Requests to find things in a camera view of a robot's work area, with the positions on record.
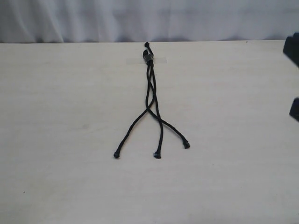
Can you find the clear adhesive tape strip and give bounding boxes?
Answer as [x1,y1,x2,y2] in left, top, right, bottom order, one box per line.
[126,57,167,65]

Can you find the white backdrop curtain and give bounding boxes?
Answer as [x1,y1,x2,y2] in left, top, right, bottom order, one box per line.
[0,0,299,43]

